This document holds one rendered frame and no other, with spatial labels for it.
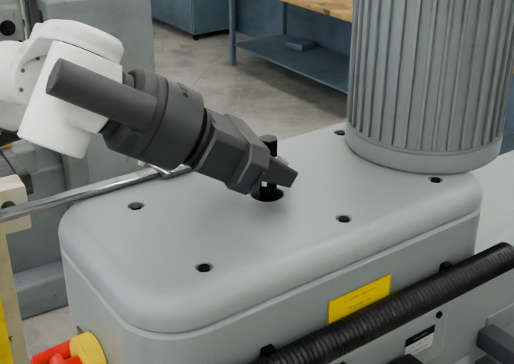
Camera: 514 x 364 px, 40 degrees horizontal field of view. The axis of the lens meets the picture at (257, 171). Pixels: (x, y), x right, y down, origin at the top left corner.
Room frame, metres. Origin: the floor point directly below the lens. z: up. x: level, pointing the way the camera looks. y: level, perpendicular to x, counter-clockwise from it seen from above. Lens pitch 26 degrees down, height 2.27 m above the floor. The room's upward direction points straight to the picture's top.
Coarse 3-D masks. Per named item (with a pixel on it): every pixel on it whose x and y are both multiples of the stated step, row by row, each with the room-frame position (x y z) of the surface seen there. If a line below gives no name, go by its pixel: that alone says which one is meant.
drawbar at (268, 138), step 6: (264, 138) 0.71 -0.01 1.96; (270, 138) 0.71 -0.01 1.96; (276, 138) 0.71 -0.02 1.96; (270, 144) 0.70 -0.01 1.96; (276, 144) 0.70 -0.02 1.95; (270, 150) 0.70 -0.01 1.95; (276, 150) 0.70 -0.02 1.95; (276, 156) 0.70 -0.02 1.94; (270, 186) 0.70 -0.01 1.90; (276, 186) 0.71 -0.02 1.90; (264, 192) 0.70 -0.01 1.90; (270, 192) 0.70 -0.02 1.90; (276, 192) 0.71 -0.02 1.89; (264, 198) 0.70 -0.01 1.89; (270, 198) 0.70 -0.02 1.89; (276, 198) 0.71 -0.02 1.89
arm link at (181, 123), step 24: (168, 96) 0.65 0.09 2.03; (192, 96) 0.67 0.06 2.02; (168, 120) 0.63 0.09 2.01; (192, 120) 0.64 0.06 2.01; (216, 120) 0.69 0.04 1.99; (240, 120) 0.74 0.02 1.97; (168, 144) 0.63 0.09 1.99; (192, 144) 0.64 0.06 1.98; (216, 144) 0.65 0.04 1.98; (240, 144) 0.66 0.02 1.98; (264, 144) 0.68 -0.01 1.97; (168, 168) 0.65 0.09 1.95; (192, 168) 0.65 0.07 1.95; (216, 168) 0.65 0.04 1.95; (240, 168) 0.65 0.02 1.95; (264, 168) 0.64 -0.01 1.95; (240, 192) 0.65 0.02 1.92
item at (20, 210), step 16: (128, 176) 0.74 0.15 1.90; (144, 176) 0.74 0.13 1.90; (160, 176) 0.75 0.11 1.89; (176, 176) 0.75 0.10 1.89; (64, 192) 0.70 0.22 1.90; (80, 192) 0.70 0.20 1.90; (96, 192) 0.70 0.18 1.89; (16, 208) 0.66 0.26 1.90; (32, 208) 0.66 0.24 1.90; (48, 208) 0.67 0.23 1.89
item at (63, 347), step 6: (66, 342) 0.67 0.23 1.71; (54, 348) 0.66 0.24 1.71; (60, 348) 0.66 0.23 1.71; (66, 348) 0.66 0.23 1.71; (36, 354) 0.65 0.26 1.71; (42, 354) 0.65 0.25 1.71; (48, 354) 0.65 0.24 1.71; (54, 354) 0.65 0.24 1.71; (60, 354) 0.65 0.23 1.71; (66, 354) 0.65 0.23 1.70; (36, 360) 0.64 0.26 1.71; (42, 360) 0.64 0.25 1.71; (48, 360) 0.64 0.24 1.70
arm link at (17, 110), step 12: (0, 48) 0.77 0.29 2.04; (12, 48) 0.76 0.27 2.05; (0, 60) 0.74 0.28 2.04; (0, 72) 0.73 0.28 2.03; (0, 84) 0.73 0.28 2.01; (0, 96) 0.75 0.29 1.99; (12, 96) 0.71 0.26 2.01; (0, 108) 0.80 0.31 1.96; (12, 108) 0.81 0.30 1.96; (24, 108) 0.82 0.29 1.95; (0, 120) 0.81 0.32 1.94; (12, 120) 0.81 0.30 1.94
